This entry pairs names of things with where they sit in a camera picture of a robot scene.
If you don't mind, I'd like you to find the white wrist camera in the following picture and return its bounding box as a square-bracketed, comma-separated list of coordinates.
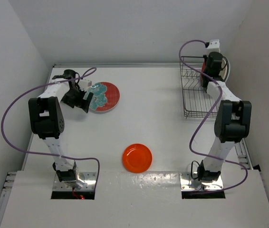
[78, 79, 92, 90]
[206, 39, 221, 55]

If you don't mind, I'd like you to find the small orange plate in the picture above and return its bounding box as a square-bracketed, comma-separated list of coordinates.
[122, 143, 153, 173]

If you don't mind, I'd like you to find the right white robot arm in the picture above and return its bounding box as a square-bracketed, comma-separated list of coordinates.
[191, 51, 252, 182]

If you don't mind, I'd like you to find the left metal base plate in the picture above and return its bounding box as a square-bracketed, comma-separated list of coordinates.
[52, 172, 97, 191]

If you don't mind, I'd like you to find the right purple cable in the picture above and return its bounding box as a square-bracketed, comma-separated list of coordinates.
[178, 39, 249, 196]

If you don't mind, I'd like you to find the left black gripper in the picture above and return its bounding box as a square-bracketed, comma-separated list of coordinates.
[64, 87, 92, 113]

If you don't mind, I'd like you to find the white watermelon pattern plate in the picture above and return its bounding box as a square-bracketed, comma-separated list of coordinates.
[224, 59, 231, 82]

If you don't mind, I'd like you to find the wire dish rack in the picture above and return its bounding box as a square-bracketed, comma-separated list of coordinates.
[179, 56, 215, 119]

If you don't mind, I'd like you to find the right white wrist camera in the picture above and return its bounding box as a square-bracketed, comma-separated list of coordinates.
[206, 39, 221, 55]

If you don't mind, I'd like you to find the beige blue branch plate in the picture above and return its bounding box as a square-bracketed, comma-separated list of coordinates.
[219, 57, 228, 81]

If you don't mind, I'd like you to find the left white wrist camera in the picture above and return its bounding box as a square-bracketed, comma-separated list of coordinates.
[78, 79, 92, 90]

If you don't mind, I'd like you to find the purple cable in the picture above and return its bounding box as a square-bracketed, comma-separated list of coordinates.
[0, 67, 101, 190]
[178, 39, 249, 196]

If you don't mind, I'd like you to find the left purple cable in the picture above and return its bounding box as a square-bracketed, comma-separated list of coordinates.
[0, 67, 101, 190]

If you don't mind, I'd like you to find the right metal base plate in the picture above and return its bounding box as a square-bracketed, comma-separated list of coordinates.
[179, 172, 223, 192]

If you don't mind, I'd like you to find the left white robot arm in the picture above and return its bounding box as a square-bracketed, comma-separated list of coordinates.
[29, 69, 93, 189]

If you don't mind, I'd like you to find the metal base plate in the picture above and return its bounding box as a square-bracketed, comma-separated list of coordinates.
[179, 172, 223, 192]
[52, 172, 97, 191]

